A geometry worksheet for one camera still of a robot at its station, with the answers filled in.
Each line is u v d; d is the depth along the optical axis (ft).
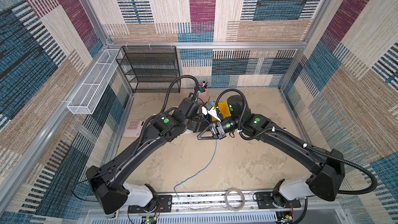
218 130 1.84
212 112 1.99
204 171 1.88
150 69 3.61
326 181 1.29
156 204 2.37
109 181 1.26
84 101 2.30
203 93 3.45
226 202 2.44
